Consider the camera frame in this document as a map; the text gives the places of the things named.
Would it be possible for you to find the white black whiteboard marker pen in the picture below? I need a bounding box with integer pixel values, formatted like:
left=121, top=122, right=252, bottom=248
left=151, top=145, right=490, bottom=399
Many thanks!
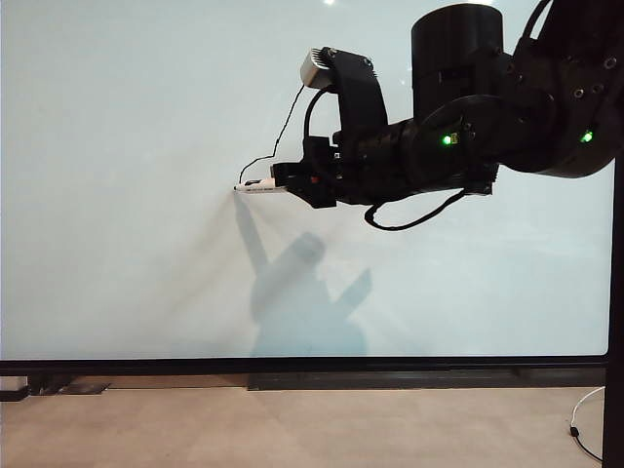
left=232, top=177, right=288, bottom=195

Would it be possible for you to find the white glass whiteboard black frame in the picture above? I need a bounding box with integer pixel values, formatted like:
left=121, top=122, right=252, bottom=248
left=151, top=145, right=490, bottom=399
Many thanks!
left=0, top=0, right=619, bottom=377

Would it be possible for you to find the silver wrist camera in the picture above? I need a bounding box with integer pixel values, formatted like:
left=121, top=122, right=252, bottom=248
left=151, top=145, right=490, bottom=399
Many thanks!
left=300, top=47, right=338, bottom=91

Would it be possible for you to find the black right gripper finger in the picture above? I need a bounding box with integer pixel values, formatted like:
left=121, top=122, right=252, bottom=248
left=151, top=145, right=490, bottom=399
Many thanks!
left=271, top=162, right=339, bottom=212

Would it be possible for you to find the white floor cable black connector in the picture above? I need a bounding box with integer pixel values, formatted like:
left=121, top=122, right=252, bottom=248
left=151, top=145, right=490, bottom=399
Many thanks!
left=566, top=386, right=605, bottom=462

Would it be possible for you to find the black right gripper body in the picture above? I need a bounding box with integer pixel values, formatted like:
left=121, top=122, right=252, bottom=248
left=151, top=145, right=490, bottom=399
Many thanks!
left=301, top=123, right=416, bottom=206

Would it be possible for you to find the black whiteboard stand post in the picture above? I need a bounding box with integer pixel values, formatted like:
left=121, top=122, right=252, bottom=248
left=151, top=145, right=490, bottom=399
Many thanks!
left=601, top=155, right=624, bottom=468

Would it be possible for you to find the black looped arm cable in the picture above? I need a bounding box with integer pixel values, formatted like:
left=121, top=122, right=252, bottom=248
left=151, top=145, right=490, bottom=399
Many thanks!
left=364, top=186, right=494, bottom=232

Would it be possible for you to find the black whiteboard stand foot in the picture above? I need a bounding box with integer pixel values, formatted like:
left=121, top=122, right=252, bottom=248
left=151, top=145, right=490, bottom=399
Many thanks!
left=0, top=374, right=111, bottom=403

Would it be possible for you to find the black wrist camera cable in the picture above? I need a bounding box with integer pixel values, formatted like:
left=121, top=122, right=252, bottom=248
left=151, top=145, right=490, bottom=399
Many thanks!
left=302, top=88, right=344, bottom=147

